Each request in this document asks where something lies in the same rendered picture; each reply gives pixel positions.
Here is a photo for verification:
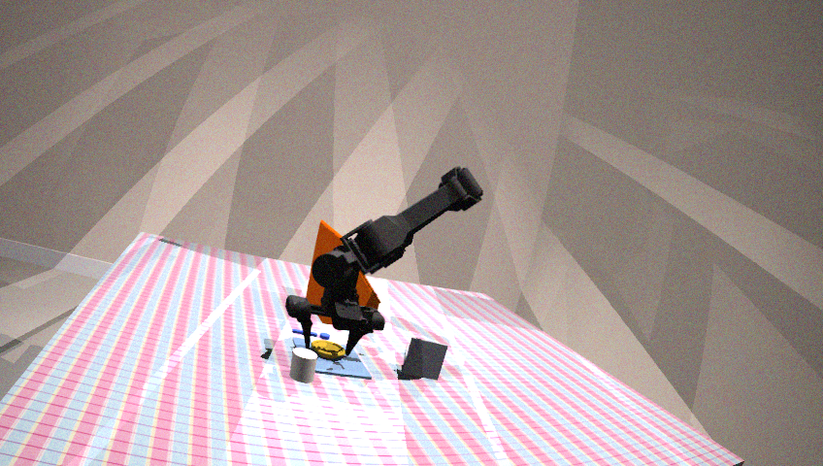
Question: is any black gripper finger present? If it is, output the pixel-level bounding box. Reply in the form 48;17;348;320
346;327;374;356
296;318;313;350

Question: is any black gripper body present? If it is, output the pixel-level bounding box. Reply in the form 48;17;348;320
285;283;385;331

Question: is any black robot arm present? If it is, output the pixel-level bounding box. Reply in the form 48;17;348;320
312;166;483;332

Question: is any white cylinder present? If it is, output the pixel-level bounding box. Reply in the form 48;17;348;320
289;348;317;383

